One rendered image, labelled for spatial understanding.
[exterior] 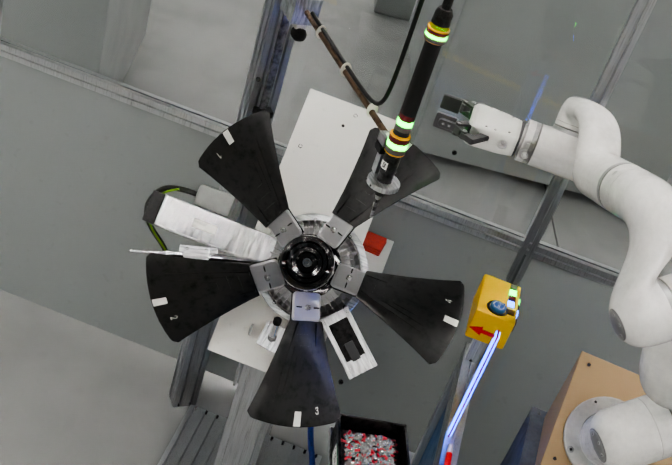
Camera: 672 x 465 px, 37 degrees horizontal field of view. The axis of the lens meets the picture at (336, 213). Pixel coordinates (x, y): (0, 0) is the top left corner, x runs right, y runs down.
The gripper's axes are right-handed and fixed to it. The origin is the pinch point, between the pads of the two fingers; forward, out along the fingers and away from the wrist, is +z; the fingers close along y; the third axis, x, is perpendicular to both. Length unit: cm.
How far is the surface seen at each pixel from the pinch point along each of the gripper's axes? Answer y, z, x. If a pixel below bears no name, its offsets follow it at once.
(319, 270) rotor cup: -5.8, 13.0, -43.0
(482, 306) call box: 23, -26, -58
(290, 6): 47, 44, -11
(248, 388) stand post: 8, 22, -97
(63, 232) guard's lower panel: 71, 103, -124
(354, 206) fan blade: 8.6, 11.2, -33.9
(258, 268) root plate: -5, 26, -49
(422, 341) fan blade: -9, -13, -49
